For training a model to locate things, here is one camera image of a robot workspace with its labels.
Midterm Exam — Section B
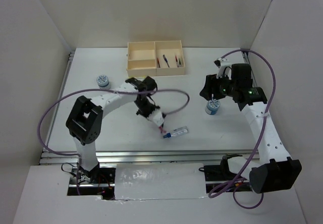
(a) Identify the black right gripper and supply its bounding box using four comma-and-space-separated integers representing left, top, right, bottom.
199, 71, 238, 100

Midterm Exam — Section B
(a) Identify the blue ink pen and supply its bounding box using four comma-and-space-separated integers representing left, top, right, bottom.
163, 54, 170, 68

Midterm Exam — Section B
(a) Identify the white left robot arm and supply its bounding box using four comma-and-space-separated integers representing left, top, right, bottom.
66, 76, 165, 183

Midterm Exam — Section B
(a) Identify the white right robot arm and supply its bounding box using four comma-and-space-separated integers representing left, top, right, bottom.
200, 64, 302, 194

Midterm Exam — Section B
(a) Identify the blue round jar right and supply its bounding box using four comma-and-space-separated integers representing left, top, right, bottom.
205, 99, 221, 115

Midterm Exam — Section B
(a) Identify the blue round jar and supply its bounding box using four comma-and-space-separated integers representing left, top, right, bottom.
205, 99, 221, 115
96, 75, 111, 89

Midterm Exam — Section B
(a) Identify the clear bottle blue cap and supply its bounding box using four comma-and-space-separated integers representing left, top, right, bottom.
163, 126, 189, 139

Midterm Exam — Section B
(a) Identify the blue round jar left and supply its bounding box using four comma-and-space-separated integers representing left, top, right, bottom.
96, 75, 111, 89

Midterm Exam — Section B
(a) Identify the cream compartment tray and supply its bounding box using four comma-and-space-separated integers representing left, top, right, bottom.
127, 40, 186, 77

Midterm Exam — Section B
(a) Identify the white foil cover plate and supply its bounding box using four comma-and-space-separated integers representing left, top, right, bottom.
115, 163, 206, 200

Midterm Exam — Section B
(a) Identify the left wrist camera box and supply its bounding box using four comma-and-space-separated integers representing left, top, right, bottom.
147, 109, 165, 127

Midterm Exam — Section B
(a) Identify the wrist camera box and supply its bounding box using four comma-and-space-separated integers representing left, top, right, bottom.
147, 109, 165, 127
214, 58, 232, 78

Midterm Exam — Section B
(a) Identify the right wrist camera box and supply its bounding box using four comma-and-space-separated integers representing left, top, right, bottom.
214, 58, 232, 78

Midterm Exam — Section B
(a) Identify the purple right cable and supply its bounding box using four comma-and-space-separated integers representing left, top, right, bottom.
208, 49, 276, 211

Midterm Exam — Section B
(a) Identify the aluminium table frame rail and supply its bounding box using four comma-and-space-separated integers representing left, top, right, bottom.
48, 48, 256, 165

